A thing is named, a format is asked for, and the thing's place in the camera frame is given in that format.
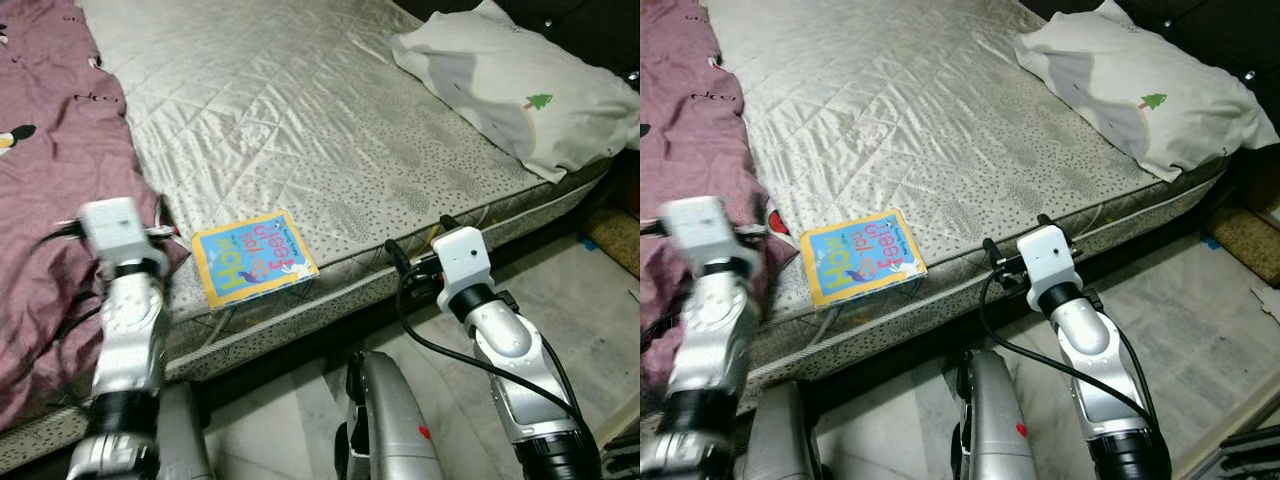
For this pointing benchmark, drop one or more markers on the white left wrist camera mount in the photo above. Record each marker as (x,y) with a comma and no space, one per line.
(700,228)
(110,225)

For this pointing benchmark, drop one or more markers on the dark tufted headboard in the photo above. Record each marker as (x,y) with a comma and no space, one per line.
(1220,30)
(590,25)

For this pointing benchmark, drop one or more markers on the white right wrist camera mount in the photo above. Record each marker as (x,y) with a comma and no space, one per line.
(465,260)
(1048,260)

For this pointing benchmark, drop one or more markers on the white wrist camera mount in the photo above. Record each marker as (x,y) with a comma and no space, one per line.
(465,260)
(1048,260)
(110,225)
(700,228)

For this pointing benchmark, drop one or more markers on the white pillow with green tree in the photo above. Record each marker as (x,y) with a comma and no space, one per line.
(1110,70)
(500,70)

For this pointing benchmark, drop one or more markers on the white quilted mattress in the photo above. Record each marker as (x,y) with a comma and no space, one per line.
(900,120)
(300,120)

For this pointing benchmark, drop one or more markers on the brown floor rug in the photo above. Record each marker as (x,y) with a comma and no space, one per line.
(1245,240)
(615,235)

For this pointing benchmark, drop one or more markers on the silver robot left leg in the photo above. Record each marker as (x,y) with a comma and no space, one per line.
(185,440)
(785,440)

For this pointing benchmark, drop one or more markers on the blue and yellow children's book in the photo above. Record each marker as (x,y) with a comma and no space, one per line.
(250,260)
(860,258)

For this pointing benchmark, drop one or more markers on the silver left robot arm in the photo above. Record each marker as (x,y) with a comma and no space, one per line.
(130,340)
(715,340)

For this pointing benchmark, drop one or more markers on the pink Mickey Mouse bedsheet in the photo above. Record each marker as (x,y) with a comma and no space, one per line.
(680,120)
(60,150)

